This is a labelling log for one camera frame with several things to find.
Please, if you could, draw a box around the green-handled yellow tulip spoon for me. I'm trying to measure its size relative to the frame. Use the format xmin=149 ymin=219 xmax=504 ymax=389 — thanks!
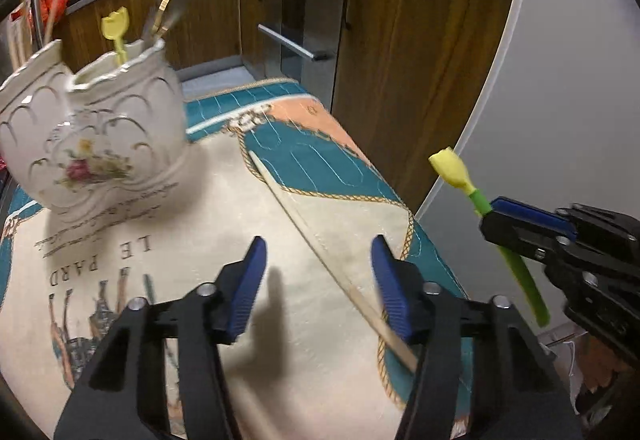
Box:
xmin=428 ymin=147 xmax=551 ymax=327

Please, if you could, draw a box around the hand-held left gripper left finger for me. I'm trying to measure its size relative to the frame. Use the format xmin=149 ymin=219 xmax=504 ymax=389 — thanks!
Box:
xmin=52 ymin=236 xmax=268 ymax=440

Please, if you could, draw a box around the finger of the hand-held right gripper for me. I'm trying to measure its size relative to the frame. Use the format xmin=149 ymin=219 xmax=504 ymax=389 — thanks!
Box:
xmin=489 ymin=197 xmax=579 ymax=244
xmin=479 ymin=212 xmax=572 ymax=263

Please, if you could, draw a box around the yellow tulip-shaped plastic spoon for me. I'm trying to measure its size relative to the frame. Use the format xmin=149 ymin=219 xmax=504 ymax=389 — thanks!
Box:
xmin=100 ymin=6 xmax=130 ymax=68

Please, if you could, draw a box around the printed teal and beige tablecloth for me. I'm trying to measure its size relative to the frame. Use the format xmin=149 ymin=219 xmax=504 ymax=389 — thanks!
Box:
xmin=0 ymin=77 xmax=476 ymax=440

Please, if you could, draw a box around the wooden kitchen cabinet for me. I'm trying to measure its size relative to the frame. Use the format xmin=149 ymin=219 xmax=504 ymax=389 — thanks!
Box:
xmin=52 ymin=0 xmax=522 ymax=217

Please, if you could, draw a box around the white floral ceramic utensil holder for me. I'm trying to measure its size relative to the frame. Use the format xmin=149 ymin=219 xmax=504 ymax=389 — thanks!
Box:
xmin=0 ymin=37 xmax=190 ymax=223

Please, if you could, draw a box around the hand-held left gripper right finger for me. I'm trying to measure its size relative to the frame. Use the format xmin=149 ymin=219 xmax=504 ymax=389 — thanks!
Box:
xmin=371 ymin=235 xmax=583 ymax=440

